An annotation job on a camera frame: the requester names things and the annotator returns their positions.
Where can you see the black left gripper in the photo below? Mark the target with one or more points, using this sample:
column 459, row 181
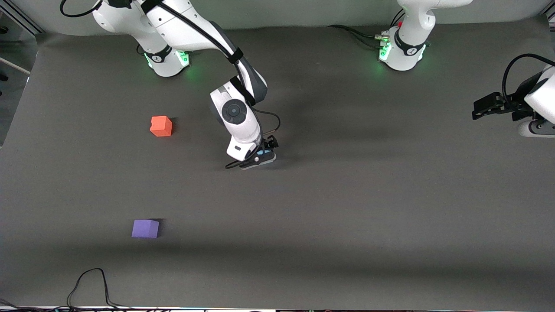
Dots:
column 510, row 105

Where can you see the light blue foam block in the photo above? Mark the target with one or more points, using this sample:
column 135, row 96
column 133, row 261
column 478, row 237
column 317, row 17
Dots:
column 262, row 153

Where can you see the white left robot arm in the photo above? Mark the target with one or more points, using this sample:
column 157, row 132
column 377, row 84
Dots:
column 412, row 34

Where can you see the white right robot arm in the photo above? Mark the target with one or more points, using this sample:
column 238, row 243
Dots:
column 190, row 30

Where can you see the orange foam block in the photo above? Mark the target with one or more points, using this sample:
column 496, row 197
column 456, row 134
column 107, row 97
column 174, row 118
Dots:
column 161, row 126

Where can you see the purple foam block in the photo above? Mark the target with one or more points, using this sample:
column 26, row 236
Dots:
column 145, row 229

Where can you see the dark grey table mat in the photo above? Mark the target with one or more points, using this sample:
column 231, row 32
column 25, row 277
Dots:
column 347, row 195

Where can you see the grey aluminium frame rail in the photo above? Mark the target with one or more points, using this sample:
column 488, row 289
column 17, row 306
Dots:
column 24, row 19

